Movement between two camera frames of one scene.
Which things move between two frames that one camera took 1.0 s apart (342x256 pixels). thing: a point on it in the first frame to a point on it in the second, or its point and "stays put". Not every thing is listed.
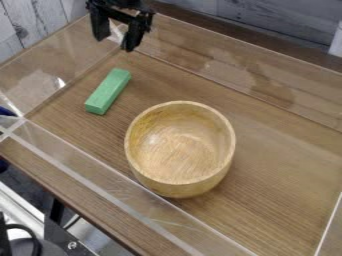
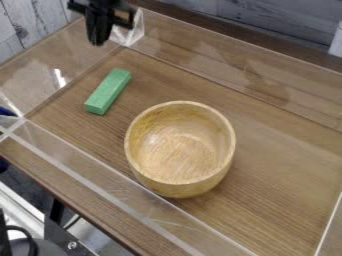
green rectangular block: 108,91 stays put
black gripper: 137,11 to 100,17
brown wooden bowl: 179,143 stays put
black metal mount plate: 57,235 stays put
